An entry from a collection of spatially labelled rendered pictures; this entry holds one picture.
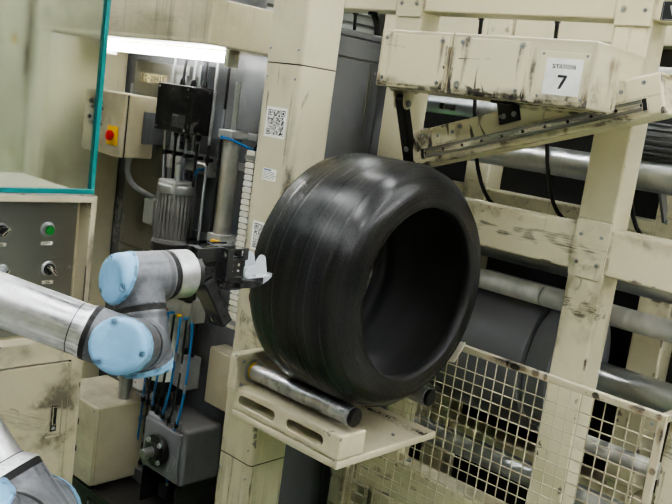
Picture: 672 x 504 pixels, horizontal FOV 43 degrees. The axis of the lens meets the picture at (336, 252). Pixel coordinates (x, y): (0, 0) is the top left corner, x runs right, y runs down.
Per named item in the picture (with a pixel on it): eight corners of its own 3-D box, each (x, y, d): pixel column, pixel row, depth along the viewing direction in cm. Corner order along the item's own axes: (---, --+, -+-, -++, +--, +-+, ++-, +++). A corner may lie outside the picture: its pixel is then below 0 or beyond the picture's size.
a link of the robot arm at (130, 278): (97, 312, 150) (90, 255, 151) (156, 306, 159) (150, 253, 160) (127, 305, 144) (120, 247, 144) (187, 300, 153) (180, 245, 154)
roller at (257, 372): (261, 370, 215) (249, 382, 213) (255, 357, 213) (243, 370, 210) (365, 417, 192) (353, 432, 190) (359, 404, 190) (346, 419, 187)
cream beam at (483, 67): (373, 85, 224) (381, 28, 221) (430, 95, 242) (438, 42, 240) (585, 109, 184) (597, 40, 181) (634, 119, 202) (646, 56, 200)
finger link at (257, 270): (283, 255, 173) (249, 256, 166) (280, 283, 174) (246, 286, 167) (273, 251, 175) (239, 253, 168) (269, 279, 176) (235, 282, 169)
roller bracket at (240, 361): (225, 389, 211) (230, 351, 209) (335, 367, 240) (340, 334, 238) (234, 393, 209) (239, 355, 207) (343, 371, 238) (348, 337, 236)
